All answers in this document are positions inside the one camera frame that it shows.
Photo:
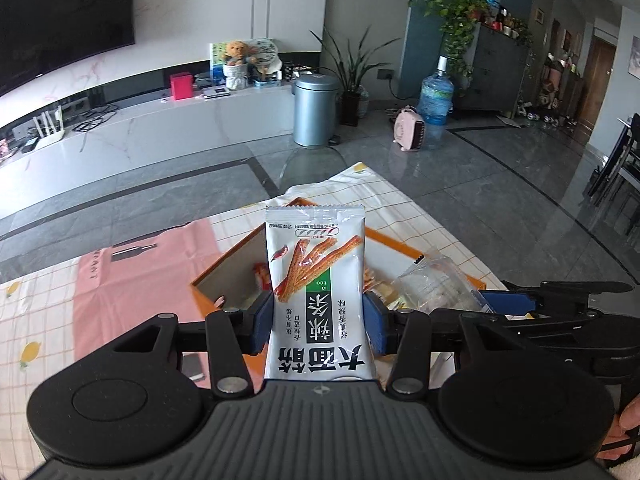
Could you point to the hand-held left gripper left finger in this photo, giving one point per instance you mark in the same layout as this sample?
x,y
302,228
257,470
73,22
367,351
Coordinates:
x,y
262,325

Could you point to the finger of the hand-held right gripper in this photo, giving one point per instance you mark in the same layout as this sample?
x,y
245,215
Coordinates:
x,y
575,287
505,302

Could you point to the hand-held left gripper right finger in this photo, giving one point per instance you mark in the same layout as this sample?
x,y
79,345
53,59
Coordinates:
x,y
375,325

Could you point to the orange cardboard box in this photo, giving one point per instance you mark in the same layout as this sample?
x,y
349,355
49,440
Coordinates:
x,y
235,260

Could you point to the clear plastic snack packet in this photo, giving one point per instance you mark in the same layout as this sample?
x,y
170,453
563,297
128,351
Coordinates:
x,y
435,285

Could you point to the white spicy strip packet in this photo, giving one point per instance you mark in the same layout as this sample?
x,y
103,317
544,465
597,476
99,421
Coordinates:
x,y
320,260

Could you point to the person's right hand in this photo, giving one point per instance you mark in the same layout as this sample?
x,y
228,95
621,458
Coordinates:
x,y
631,420

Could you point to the yellow white snack packet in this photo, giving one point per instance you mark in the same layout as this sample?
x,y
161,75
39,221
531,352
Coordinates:
x,y
387,296

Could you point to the dark phone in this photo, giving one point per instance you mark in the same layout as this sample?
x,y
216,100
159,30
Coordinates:
x,y
194,367

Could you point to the black dining chair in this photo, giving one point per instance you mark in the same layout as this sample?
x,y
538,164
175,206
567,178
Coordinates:
x,y
617,170

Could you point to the clear glass chair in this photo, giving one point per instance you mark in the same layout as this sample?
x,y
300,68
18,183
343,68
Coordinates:
x,y
312,167

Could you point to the pink space heater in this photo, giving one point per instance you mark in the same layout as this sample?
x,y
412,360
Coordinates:
x,y
410,131

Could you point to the brown wooden door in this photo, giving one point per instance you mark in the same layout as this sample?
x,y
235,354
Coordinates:
x,y
599,77

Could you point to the blue water jug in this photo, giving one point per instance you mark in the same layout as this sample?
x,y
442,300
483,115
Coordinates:
x,y
436,97

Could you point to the white marble television cabinet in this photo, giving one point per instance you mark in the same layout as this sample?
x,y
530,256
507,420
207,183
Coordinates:
x,y
150,140

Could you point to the silver pedal trash can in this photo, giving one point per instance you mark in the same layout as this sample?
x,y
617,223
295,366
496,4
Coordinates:
x,y
315,110

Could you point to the dark grey sideboard cabinet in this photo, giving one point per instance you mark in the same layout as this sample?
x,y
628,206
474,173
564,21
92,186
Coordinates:
x,y
492,70

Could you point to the white flat scale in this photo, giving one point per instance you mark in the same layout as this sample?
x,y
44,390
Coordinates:
x,y
216,92

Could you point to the white flower basket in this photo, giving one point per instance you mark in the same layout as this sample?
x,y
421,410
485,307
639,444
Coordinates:
x,y
235,77

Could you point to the long leaf potted plant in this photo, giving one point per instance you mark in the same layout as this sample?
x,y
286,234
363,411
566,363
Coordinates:
x,y
350,75

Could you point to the red square box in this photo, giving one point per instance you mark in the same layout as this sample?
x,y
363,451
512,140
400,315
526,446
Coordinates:
x,y
181,87

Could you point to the colourful picture board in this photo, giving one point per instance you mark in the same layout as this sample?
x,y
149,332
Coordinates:
x,y
217,62

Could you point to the round paper fan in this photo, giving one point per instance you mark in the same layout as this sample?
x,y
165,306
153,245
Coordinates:
x,y
264,55

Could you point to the brown teddy bear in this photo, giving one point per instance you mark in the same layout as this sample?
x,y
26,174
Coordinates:
x,y
235,54

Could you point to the hanging ivy plant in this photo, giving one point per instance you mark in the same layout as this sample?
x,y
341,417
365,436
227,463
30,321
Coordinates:
x,y
460,15

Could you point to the white wifi router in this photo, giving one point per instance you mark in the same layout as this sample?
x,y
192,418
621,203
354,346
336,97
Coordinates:
x,y
50,125

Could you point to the black flat television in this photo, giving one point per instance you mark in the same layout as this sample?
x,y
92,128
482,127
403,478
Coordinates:
x,y
55,20

